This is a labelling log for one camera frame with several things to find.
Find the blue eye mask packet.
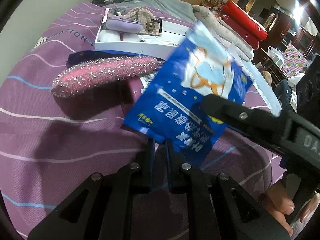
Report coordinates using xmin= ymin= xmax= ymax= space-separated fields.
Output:
xmin=124 ymin=22 xmax=252 ymax=166

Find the pink glitter pouch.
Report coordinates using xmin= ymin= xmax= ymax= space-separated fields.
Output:
xmin=51 ymin=56 xmax=164 ymax=98

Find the beige plaid cloth bag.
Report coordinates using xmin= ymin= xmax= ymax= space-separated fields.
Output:
xmin=125 ymin=7 xmax=162 ymax=36

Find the lavender soft pouch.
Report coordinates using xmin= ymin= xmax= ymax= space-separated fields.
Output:
xmin=105 ymin=17 xmax=144 ymax=34

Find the white black plush toy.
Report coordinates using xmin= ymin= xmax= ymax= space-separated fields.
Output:
xmin=98 ymin=30 xmax=140 ymax=42

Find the green plaid cloth doll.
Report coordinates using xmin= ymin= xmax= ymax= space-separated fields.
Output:
xmin=105 ymin=7 xmax=126 ymax=17

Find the person's right hand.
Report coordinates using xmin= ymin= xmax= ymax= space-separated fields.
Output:
xmin=260 ymin=179 xmax=320 ymax=238

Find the purple striped bed sheet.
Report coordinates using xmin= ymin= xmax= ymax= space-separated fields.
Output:
xmin=1 ymin=2 xmax=284 ymax=239

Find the red folded quilt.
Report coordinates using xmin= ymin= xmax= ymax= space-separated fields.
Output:
xmin=200 ymin=0 xmax=268 ymax=50

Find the cream folded quilt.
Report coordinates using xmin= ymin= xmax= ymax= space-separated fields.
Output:
xmin=192 ymin=5 xmax=254 ymax=62

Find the white cardboard box tray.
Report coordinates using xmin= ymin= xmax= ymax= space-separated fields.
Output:
xmin=94 ymin=21 xmax=190 ymax=60

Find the grey blanket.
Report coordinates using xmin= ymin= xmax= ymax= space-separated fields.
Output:
xmin=119 ymin=0 xmax=196 ymax=23

